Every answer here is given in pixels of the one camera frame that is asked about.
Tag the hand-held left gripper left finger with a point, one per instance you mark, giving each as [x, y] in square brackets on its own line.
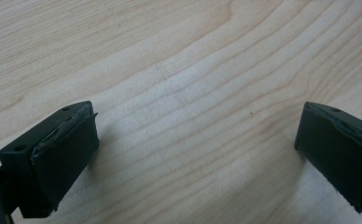
[54, 161]

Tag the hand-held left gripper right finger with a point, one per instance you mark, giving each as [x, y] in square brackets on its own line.
[337, 155]

